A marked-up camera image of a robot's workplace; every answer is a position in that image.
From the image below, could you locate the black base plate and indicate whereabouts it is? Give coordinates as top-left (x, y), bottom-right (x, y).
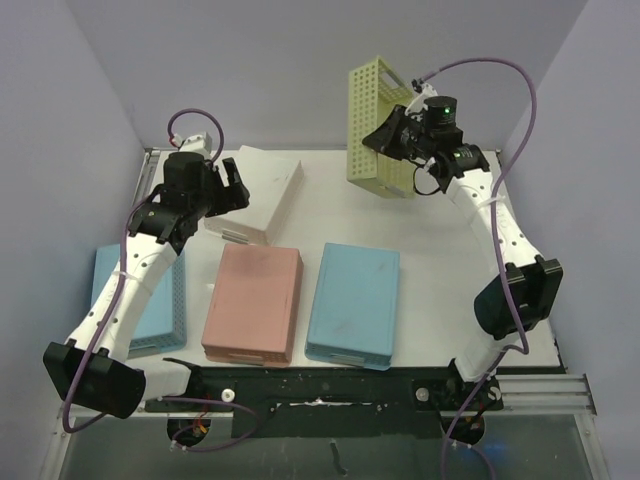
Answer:
top-left (145, 367), bottom-right (504, 439)

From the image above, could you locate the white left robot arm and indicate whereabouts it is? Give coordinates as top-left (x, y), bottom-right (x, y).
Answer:
top-left (43, 152), bottom-right (250, 433)

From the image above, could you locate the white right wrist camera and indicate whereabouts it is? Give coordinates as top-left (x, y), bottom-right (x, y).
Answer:
top-left (411, 82), bottom-right (438, 107)

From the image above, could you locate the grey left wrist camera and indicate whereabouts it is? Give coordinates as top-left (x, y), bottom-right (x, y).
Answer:
top-left (179, 132), bottom-right (212, 157)

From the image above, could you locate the pink plastic basket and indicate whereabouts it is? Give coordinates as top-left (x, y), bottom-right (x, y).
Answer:
top-left (201, 244), bottom-right (304, 368)

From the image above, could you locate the aluminium table frame rail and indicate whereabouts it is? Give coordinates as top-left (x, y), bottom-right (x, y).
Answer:
top-left (489, 374), bottom-right (597, 416)

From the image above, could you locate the light blue plastic basket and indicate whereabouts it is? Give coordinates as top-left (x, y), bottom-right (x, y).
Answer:
top-left (91, 244), bottom-right (187, 359)

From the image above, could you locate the white plastic basket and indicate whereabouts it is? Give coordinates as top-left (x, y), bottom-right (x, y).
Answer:
top-left (203, 145), bottom-right (304, 246)

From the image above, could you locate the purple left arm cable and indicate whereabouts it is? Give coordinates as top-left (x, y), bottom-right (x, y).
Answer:
top-left (59, 108), bottom-right (261, 454)

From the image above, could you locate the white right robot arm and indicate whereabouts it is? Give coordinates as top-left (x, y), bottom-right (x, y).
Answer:
top-left (362, 96), bottom-right (563, 409)

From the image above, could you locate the yellow-green plastic basket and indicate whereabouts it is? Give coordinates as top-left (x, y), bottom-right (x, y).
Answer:
top-left (346, 55), bottom-right (419, 200)

